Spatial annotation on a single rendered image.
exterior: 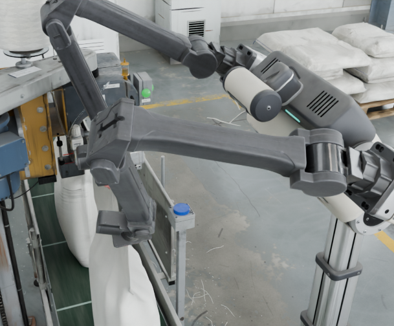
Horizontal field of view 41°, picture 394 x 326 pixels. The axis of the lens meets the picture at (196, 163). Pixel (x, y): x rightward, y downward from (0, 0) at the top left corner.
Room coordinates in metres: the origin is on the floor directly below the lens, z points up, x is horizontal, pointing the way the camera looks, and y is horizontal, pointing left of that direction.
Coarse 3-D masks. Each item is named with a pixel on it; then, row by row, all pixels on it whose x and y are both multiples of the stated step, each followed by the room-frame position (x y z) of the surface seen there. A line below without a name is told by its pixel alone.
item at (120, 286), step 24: (96, 192) 1.56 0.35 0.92; (96, 240) 1.41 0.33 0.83; (96, 264) 1.31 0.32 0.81; (120, 264) 1.22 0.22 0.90; (96, 288) 1.25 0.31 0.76; (120, 288) 1.17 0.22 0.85; (144, 288) 1.19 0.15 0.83; (96, 312) 1.30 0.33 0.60; (120, 312) 1.12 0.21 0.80; (144, 312) 1.14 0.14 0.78
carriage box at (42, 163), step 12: (24, 108) 1.49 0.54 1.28; (36, 108) 1.50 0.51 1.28; (48, 108) 1.51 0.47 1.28; (36, 120) 1.50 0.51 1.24; (48, 120) 1.51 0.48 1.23; (36, 132) 1.50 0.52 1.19; (48, 132) 1.51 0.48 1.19; (36, 144) 1.50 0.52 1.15; (48, 144) 1.51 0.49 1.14; (36, 156) 1.49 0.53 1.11; (48, 156) 1.51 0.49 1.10; (36, 168) 1.49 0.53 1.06; (48, 168) 1.50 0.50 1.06
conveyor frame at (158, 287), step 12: (84, 120) 3.12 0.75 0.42; (144, 252) 1.83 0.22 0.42; (144, 264) 1.81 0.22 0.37; (48, 276) 1.70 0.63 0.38; (156, 276) 1.68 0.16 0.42; (156, 288) 1.65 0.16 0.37; (156, 300) 1.58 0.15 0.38; (168, 300) 1.54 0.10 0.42; (48, 312) 1.46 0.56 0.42; (168, 312) 1.51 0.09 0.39; (48, 324) 1.40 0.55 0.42; (168, 324) 1.51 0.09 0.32; (180, 324) 1.42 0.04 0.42
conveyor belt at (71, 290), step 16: (32, 192) 2.33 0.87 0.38; (48, 192) 2.34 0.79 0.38; (48, 208) 2.19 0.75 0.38; (48, 224) 2.06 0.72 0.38; (48, 240) 1.94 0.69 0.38; (64, 240) 1.94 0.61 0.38; (48, 256) 1.83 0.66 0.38; (64, 256) 1.83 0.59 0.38; (48, 272) 1.72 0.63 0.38; (64, 272) 1.73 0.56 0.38; (80, 272) 1.73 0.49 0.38; (64, 288) 1.63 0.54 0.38; (80, 288) 1.63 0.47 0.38; (64, 304) 1.54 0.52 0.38; (80, 304) 1.54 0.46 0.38; (64, 320) 1.46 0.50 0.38; (80, 320) 1.46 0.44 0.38; (160, 320) 1.47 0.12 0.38
